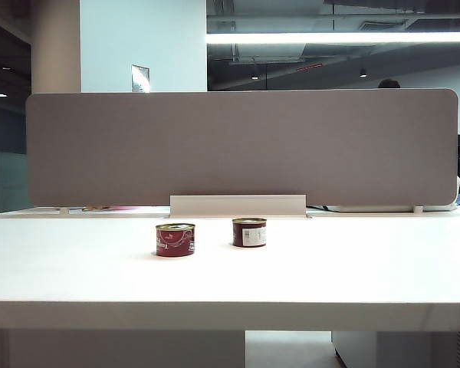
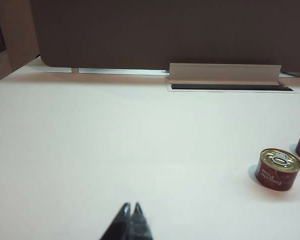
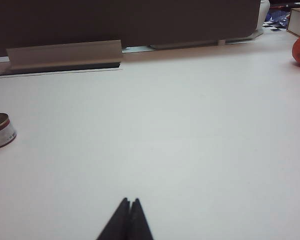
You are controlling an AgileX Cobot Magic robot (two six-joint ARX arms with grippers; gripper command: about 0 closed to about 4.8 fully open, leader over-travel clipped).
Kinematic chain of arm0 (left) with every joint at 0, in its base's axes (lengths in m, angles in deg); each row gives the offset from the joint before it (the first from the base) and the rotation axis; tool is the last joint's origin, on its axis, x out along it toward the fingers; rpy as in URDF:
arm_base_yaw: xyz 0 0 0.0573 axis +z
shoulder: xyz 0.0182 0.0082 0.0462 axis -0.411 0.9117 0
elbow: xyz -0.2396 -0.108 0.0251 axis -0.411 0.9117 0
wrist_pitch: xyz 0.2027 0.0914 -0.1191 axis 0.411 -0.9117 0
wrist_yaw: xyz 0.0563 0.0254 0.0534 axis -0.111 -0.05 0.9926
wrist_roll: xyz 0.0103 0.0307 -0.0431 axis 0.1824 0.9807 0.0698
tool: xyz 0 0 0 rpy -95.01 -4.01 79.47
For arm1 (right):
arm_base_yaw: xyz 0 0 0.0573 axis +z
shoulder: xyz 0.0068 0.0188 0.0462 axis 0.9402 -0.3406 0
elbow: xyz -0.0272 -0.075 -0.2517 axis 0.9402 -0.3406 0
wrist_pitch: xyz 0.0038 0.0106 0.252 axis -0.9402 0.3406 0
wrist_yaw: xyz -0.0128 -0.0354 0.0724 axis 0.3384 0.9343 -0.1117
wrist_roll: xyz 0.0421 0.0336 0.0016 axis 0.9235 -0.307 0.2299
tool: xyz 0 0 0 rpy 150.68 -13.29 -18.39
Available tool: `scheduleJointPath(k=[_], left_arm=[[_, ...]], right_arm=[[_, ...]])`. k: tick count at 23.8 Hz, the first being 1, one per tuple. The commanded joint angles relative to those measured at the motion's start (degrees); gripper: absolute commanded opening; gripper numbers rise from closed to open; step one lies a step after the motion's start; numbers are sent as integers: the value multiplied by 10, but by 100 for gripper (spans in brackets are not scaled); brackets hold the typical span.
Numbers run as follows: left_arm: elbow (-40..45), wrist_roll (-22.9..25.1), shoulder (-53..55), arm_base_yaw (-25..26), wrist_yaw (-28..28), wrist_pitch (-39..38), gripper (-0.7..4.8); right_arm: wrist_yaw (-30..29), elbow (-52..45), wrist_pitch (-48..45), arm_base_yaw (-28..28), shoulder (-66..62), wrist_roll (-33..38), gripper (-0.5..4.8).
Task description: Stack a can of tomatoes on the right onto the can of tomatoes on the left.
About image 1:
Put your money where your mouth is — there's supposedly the red tomato can white print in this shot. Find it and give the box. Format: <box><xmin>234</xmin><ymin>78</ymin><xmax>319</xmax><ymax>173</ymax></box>
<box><xmin>155</xmin><ymin>222</ymin><xmax>197</xmax><ymax>258</ymax></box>

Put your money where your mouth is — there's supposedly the grey fabric desk divider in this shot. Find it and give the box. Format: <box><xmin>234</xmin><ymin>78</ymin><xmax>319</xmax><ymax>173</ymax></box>
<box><xmin>25</xmin><ymin>88</ymin><xmax>460</xmax><ymax>209</ymax></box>

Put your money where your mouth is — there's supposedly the small poster on wall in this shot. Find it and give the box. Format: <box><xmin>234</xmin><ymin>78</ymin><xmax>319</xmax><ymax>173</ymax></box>
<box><xmin>131</xmin><ymin>64</ymin><xmax>151</xmax><ymax>94</ymax></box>

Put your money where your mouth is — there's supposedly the tomato can with white label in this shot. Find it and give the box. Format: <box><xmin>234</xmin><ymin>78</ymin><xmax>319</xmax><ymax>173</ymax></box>
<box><xmin>232</xmin><ymin>217</ymin><xmax>268</xmax><ymax>248</ymax></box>

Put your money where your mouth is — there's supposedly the long white ceiling light strip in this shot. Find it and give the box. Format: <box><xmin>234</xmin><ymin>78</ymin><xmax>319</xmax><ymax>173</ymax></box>
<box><xmin>205</xmin><ymin>31</ymin><xmax>460</xmax><ymax>44</ymax></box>

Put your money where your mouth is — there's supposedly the dark glass partition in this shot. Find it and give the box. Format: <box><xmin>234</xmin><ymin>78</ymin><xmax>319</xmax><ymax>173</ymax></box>
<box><xmin>0</xmin><ymin>17</ymin><xmax>32</xmax><ymax>215</ymax></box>

